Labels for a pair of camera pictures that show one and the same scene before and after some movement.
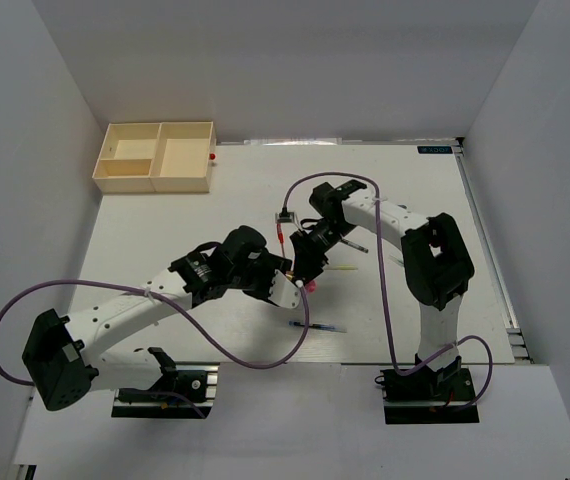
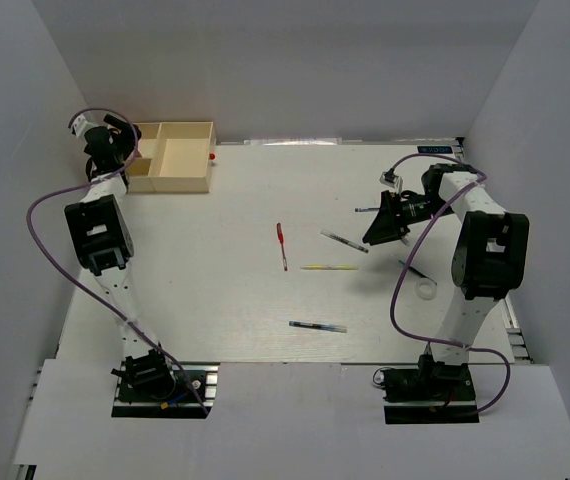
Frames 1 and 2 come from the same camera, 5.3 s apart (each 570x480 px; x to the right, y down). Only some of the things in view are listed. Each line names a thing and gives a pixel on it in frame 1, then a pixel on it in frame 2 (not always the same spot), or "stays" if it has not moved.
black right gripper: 309,258 -> 391,222
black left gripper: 277,266 -> 129,135
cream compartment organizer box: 167,157 stays
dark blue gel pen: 318,326 stays
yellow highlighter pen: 345,267 stays
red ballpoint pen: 281,238 stays
